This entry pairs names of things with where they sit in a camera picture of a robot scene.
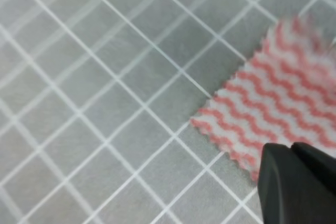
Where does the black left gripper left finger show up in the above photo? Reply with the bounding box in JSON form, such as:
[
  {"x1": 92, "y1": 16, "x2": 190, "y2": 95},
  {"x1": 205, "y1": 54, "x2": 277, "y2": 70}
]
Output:
[{"x1": 257, "y1": 144, "x2": 335, "y2": 223}]

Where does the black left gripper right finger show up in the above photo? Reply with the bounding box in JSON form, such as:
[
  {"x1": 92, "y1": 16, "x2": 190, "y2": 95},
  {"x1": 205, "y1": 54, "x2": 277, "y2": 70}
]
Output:
[{"x1": 291, "y1": 143, "x2": 335, "y2": 182}]

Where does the pink white wavy-striped towel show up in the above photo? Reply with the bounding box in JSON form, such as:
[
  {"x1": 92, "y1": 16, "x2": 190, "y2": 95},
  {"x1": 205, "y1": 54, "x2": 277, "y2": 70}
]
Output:
[{"x1": 191, "y1": 16, "x2": 335, "y2": 180}]

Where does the grey grid-patterned tablecloth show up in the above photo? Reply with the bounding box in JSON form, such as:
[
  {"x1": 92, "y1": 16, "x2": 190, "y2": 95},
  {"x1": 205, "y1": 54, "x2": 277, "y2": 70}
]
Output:
[{"x1": 1, "y1": 0, "x2": 335, "y2": 223}]

